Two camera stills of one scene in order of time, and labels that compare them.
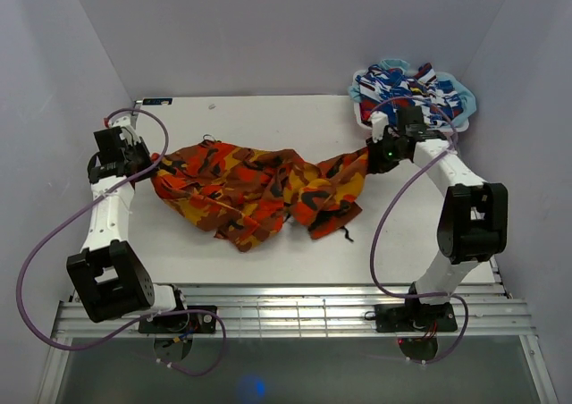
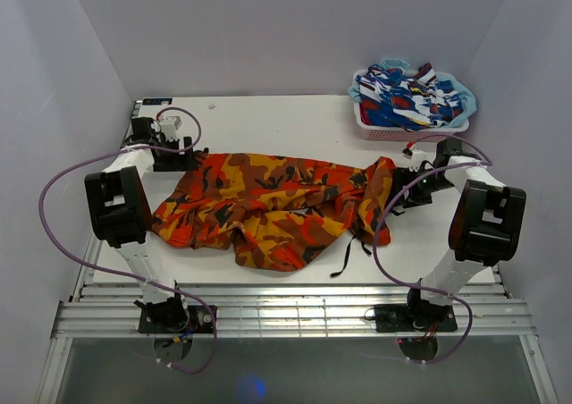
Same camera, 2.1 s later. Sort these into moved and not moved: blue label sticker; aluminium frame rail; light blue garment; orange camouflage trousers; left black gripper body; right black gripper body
Moved: left black gripper body; orange camouflage trousers; right black gripper body
Not moved: blue label sticker; light blue garment; aluminium frame rail
